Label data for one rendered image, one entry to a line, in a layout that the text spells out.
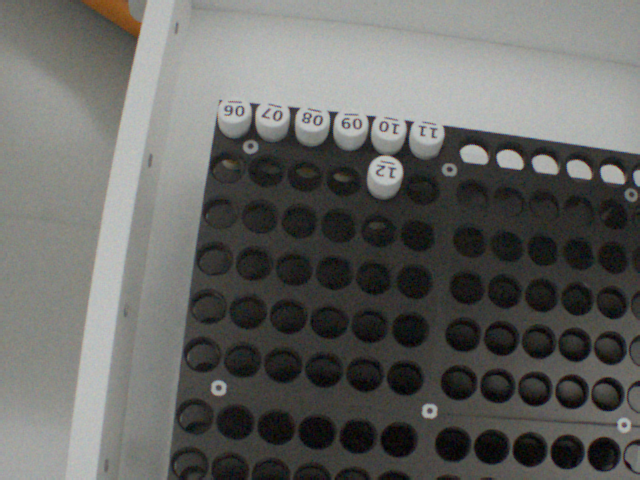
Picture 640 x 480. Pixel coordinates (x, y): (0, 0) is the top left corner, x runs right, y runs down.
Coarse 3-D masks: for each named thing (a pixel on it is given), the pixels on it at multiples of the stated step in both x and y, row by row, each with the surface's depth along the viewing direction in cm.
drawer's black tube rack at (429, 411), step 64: (256, 192) 48; (320, 192) 49; (448, 192) 49; (512, 192) 49; (576, 192) 49; (256, 256) 51; (320, 256) 48; (384, 256) 48; (448, 256) 48; (512, 256) 51; (576, 256) 51; (192, 320) 46; (256, 320) 50; (320, 320) 50; (384, 320) 47; (448, 320) 47; (512, 320) 47; (576, 320) 47; (192, 384) 46; (256, 384) 46; (320, 384) 49; (384, 384) 46; (448, 384) 49; (512, 384) 46; (576, 384) 49; (192, 448) 45; (256, 448) 45; (320, 448) 45; (384, 448) 45; (448, 448) 48; (512, 448) 45; (576, 448) 48
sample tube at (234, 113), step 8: (232, 96) 48; (224, 104) 48; (232, 104) 48; (240, 104) 48; (248, 104) 48; (224, 112) 48; (232, 112) 48; (240, 112) 48; (248, 112) 48; (224, 120) 48; (232, 120) 48; (240, 120) 48; (248, 120) 49; (224, 128) 49; (232, 128) 48; (240, 128) 49; (248, 128) 49; (232, 136) 49; (240, 136) 49; (232, 160) 51; (232, 168) 52
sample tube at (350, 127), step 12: (336, 120) 48; (348, 120) 48; (360, 120) 48; (336, 132) 49; (348, 132) 48; (360, 132) 48; (336, 144) 49; (348, 144) 49; (360, 144) 49; (348, 180) 52
